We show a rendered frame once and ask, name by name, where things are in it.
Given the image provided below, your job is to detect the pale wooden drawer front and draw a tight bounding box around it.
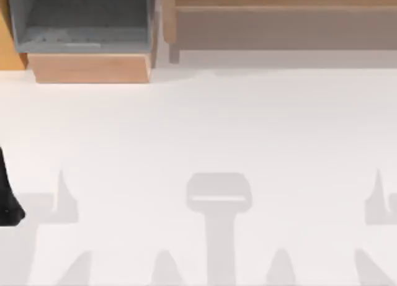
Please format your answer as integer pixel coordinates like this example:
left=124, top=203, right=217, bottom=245
left=27, top=52, right=152, bottom=84

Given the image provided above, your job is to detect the wooden open shelf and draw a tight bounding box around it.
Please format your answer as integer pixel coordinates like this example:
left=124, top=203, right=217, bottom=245
left=163, top=0, right=397, bottom=65

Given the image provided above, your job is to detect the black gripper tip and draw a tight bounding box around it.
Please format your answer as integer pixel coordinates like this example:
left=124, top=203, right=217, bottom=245
left=0, top=146, right=26, bottom=228

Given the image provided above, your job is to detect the wooden cupboard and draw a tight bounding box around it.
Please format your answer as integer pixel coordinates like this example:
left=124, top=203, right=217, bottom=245
left=0, top=0, right=29, bottom=71

